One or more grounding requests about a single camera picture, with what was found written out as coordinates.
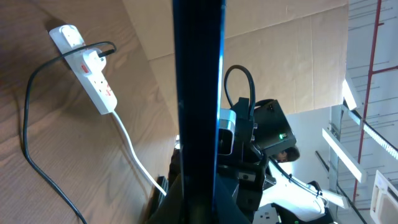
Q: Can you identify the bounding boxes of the white power strip cord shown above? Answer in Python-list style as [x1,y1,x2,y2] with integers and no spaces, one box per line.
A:
[111,110,168,197]

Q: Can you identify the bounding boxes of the white USB charger plug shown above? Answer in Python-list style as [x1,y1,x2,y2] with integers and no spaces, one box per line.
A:
[80,48,106,77]

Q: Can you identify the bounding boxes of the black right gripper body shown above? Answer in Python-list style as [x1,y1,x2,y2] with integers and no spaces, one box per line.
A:
[167,97,277,224]

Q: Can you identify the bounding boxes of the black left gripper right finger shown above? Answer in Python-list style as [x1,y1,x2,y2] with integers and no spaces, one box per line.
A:
[215,177,251,224]

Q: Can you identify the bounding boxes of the black USB charging cable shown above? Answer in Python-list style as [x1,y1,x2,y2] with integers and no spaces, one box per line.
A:
[22,41,118,224]

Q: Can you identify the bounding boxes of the white ceiling light bars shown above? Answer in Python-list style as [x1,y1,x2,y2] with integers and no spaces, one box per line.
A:
[323,75,397,184]

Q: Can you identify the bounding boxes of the red ceiling pipe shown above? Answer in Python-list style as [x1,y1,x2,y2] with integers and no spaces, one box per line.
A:
[340,0,397,207]

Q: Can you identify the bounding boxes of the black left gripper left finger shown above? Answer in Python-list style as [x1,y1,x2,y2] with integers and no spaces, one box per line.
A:
[146,174,184,224]

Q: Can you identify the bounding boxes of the brown cardboard panel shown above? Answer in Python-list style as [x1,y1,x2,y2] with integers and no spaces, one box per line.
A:
[124,0,349,127]

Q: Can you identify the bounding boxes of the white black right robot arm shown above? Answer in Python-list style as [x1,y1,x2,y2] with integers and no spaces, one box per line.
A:
[215,98,333,223]

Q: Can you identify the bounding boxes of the white power strip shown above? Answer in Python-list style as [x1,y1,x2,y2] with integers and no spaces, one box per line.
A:
[49,25,118,114]

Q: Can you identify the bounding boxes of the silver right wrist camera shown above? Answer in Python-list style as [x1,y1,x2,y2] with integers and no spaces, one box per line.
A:
[218,108,236,156]

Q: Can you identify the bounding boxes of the blue Galaxy smartphone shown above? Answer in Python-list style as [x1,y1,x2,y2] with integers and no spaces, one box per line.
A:
[172,0,226,223]

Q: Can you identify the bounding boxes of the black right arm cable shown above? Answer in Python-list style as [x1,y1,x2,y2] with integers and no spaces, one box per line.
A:
[223,64,324,197]

